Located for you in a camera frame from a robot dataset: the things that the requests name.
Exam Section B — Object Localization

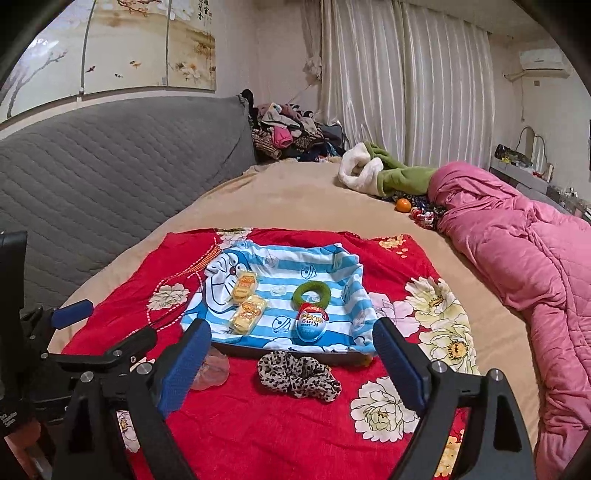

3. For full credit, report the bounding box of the red white patterned small bag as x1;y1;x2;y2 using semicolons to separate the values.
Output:
411;205;437;230

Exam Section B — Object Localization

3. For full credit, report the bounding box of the blue striped cartoon cloth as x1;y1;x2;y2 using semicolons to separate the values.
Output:
180;240;379;354

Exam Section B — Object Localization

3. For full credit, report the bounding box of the wavy framed mirror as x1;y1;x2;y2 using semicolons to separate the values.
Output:
515;126;555;178

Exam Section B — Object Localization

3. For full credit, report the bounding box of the green fuzzy scrunchie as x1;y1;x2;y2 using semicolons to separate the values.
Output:
291;280;332;311

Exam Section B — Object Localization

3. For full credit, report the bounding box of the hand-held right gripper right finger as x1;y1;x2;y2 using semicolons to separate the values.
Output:
373;318;536;480

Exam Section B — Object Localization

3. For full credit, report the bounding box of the beige bed sheet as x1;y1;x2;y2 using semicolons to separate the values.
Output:
46;161;541;448

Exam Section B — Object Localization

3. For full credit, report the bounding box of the white air conditioner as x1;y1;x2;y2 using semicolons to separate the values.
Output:
519;47;570;72

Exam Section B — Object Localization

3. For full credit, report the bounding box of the white green plush garment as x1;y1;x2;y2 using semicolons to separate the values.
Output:
338;141;439;199

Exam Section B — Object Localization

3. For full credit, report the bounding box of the grey dresser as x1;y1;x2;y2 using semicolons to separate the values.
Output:
489;159;591;217

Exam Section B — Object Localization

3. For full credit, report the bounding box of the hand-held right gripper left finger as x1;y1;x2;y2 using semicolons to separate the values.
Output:
51;318;213;480

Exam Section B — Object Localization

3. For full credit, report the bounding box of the leopard print scrunchie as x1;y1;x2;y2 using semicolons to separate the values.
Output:
257;351;342;403

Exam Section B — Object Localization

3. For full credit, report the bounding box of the grey quilted headboard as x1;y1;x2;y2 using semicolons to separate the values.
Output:
0;95;257;315

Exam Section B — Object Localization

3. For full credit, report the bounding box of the white pleated curtain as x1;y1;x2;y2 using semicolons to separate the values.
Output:
305;0;497;169

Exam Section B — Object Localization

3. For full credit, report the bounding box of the yellow rice cracker packet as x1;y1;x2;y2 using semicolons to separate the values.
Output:
228;295;269;336
229;270;259;305

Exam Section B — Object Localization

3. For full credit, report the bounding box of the red floral cloth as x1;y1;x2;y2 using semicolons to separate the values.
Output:
60;227;481;480

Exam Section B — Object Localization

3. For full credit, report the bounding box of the pile of clothes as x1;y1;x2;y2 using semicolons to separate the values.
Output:
240;89;347;163

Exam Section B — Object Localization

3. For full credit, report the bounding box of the translucent pink plastic cup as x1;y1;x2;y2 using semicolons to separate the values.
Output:
189;346;230;391

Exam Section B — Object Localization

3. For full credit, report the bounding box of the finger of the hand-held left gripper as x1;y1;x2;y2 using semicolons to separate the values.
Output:
21;299;94;337
41;329;158;374

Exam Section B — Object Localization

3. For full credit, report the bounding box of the pink quilt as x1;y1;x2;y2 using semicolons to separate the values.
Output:
428;161;591;480

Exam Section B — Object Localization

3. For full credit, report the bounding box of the blue red chocolate egg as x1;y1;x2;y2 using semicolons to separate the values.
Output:
295;302;329;344

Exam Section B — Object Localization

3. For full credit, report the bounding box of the floral wall poster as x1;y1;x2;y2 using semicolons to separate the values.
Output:
0;0;218;123

